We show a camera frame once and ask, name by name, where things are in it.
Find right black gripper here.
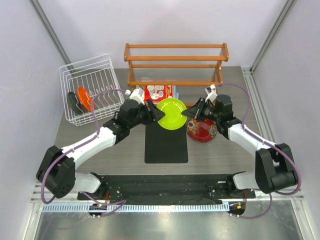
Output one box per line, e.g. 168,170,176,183
182,97,222,122

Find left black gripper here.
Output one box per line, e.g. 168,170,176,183
128,99,165,129

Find black clipboard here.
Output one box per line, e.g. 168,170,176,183
144,122,189,164

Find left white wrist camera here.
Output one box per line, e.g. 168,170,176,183
124,87,145,105

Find red floral plate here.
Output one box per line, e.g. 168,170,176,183
186,118,218,143

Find orange wooden shelf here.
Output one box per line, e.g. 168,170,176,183
123,43,230,89

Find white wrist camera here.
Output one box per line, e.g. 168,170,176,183
124,87,145,105
205,84,217,103

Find white wire dish rack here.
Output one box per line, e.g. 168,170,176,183
59,54,124,127

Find perforated metal rail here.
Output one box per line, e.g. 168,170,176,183
42,202,230,213

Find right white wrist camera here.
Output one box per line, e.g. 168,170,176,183
205,84,217,103

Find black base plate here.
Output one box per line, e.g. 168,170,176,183
90,174,256,206

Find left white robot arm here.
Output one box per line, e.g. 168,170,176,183
36,99,165,200

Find dark teal plate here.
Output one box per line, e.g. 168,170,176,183
66,92,85,115

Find light blue folder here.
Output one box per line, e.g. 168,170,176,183
172,85,180,99

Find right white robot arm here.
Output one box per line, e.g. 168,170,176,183
182,94,301,198

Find red book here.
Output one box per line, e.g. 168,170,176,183
144,85,176,101

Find lime green plate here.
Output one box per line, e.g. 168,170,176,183
157,98,188,131

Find orange plate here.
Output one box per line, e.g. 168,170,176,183
77,86,95,111

